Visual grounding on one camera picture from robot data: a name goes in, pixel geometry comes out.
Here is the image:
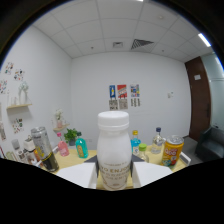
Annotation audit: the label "ceiling light panel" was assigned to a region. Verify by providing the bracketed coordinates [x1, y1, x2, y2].
[197, 32, 212, 48]

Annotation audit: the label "white vase ornament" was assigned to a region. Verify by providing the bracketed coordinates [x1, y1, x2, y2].
[17, 81, 31, 105]

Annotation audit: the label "light blue small bottle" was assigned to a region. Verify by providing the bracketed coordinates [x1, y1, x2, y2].
[130, 129, 142, 157]

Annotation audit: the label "green potted plant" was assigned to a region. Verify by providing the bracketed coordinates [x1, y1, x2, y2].
[63, 128, 81, 147]

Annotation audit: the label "tall black silver can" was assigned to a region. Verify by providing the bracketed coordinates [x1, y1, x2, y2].
[30, 126, 60, 173]

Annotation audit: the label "small pink bottle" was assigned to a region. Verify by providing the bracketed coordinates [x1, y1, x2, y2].
[56, 132, 70, 158]

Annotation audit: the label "pink vase white flowers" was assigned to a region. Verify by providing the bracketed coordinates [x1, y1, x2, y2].
[54, 108, 65, 129]

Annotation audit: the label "brown door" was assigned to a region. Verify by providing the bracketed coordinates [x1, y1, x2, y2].
[184, 55, 212, 142]

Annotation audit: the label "black chair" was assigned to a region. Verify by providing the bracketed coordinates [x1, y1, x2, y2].
[194, 124, 224, 163]

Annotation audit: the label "clear bottle green cap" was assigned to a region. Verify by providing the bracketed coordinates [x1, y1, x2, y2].
[137, 143, 150, 164]

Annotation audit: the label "yellow cartoon drink can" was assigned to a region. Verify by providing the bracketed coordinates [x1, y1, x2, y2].
[160, 134, 185, 167]

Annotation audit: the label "wooden wall shelf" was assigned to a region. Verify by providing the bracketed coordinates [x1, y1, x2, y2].
[6, 103, 33, 110]

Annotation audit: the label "white milk bottle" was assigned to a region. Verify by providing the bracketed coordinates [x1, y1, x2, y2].
[96, 110, 133, 191]

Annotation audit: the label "small teal bottle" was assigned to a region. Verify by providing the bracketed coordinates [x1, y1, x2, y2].
[74, 132, 89, 159]

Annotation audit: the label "ceiling air vent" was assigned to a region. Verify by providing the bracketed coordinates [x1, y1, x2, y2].
[130, 38, 155, 51]

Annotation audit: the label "red wall poster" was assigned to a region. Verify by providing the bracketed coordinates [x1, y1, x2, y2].
[116, 84, 128, 100]

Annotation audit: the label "blue white wall poster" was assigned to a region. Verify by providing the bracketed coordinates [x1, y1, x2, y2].
[130, 83, 141, 98]

